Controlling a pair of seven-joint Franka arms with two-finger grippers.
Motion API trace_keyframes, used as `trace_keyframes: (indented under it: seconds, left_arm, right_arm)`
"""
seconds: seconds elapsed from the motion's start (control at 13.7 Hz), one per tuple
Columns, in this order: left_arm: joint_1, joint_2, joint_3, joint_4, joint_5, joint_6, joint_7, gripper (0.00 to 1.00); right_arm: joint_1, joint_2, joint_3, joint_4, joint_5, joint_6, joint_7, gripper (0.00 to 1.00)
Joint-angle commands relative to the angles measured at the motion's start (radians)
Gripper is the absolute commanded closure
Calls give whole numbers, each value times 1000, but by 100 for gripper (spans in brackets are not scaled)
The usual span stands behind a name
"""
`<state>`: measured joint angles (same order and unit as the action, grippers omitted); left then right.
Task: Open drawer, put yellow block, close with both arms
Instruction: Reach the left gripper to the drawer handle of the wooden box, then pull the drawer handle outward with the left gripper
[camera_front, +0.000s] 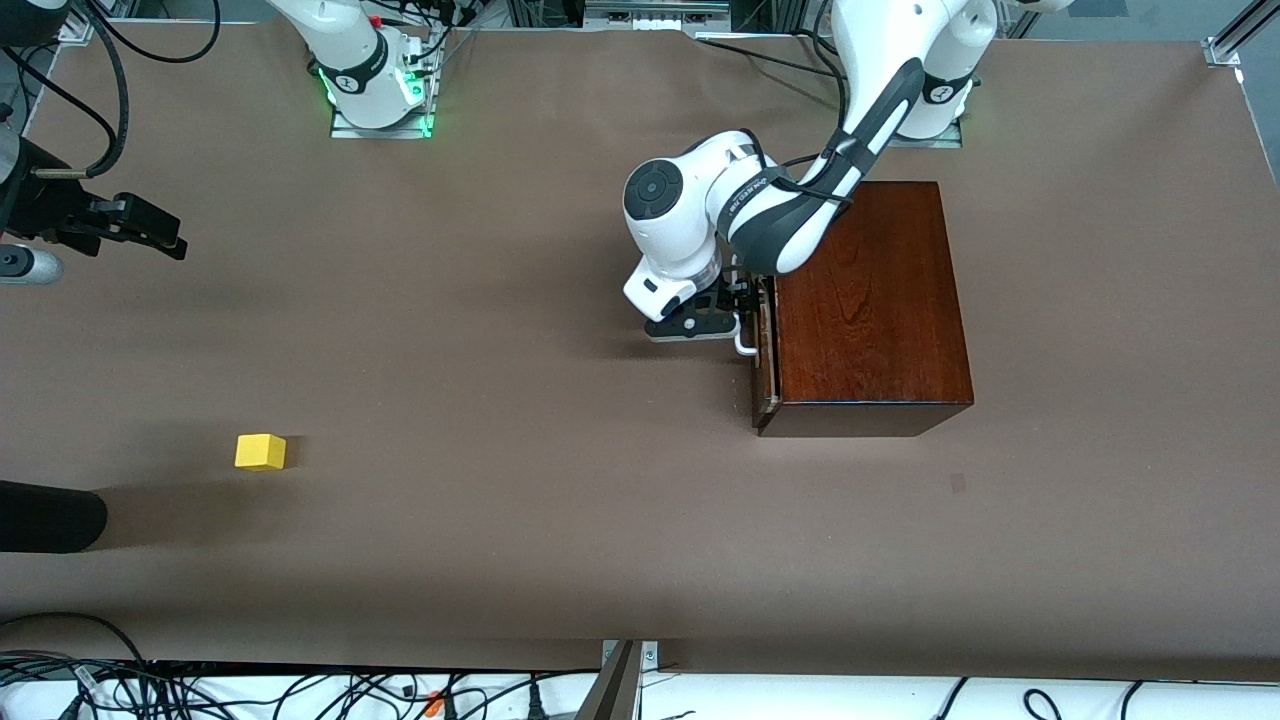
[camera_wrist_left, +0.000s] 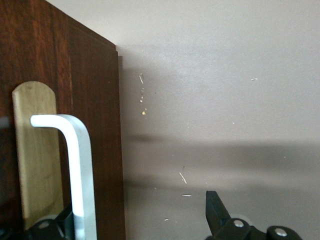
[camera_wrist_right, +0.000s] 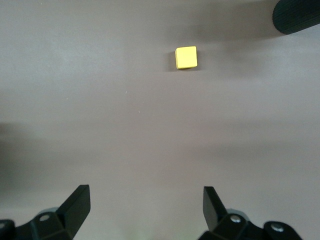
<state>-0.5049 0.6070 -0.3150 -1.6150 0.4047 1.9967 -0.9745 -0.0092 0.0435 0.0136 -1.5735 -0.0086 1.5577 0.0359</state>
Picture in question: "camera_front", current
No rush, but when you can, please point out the wooden drawer with white handle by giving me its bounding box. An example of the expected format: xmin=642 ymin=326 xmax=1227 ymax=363
xmin=735 ymin=270 xmax=783 ymax=413

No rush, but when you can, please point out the yellow cube block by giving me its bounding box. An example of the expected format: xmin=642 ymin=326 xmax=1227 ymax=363
xmin=235 ymin=433 xmax=288 ymax=472

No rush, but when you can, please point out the dark brown wooden cabinet box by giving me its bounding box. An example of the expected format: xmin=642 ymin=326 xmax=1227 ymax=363
xmin=752 ymin=181 xmax=976 ymax=438

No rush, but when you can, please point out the black rounded object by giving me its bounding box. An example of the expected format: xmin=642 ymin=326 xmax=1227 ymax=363
xmin=0 ymin=480 xmax=109 ymax=554

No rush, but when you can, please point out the grey power strip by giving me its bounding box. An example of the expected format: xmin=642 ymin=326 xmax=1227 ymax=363
xmin=583 ymin=0 xmax=733 ymax=31

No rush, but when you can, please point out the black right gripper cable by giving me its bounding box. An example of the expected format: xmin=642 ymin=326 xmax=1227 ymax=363
xmin=60 ymin=0 xmax=132 ymax=181

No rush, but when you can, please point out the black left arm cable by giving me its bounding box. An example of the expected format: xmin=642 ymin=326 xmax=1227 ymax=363
xmin=750 ymin=125 xmax=863 ymax=211

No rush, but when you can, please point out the black hanging cable loop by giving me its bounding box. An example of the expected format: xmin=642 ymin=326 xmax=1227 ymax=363
xmin=85 ymin=0 xmax=222 ymax=65

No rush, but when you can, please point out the aluminium frame profile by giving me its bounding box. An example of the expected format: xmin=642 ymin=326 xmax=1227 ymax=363
xmin=1203 ymin=0 xmax=1280 ymax=69
xmin=55 ymin=0 xmax=103 ymax=47

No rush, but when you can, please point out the black cable on table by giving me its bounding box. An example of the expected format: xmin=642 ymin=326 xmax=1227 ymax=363
xmin=695 ymin=28 xmax=851 ymax=111

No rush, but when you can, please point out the aluminium arm base plate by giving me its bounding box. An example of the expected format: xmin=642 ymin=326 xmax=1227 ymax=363
xmin=885 ymin=116 xmax=965 ymax=149
xmin=330 ymin=30 xmax=441 ymax=140

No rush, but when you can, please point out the black floor cable arc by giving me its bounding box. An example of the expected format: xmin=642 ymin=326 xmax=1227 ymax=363
xmin=0 ymin=611 xmax=151 ymax=667

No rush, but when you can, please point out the aluminium bracket post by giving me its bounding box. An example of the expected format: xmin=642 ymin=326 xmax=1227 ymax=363
xmin=575 ymin=640 xmax=661 ymax=720

